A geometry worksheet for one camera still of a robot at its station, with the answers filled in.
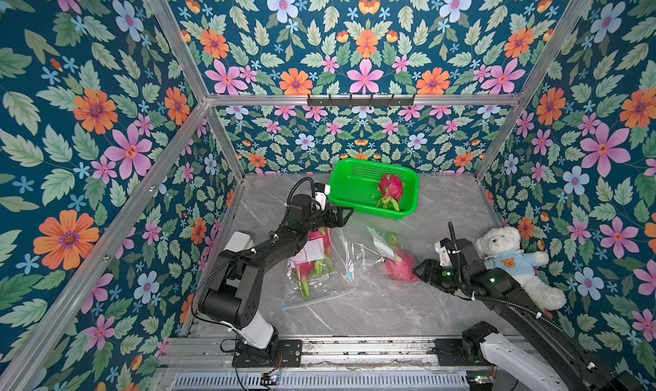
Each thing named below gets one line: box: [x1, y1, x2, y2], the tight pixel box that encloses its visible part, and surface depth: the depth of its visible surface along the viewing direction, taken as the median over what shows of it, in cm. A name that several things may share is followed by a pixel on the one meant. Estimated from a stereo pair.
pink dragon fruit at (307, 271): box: [296, 227, 335, 299], surface depth 86 cm
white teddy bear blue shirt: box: [474, 227, 567, 310], surface depth 85 cm
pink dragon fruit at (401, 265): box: [378, 231, 418, 284], surface depth 83 cm
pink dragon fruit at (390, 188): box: [376, 173, 405, 211], surface depth 106 cm
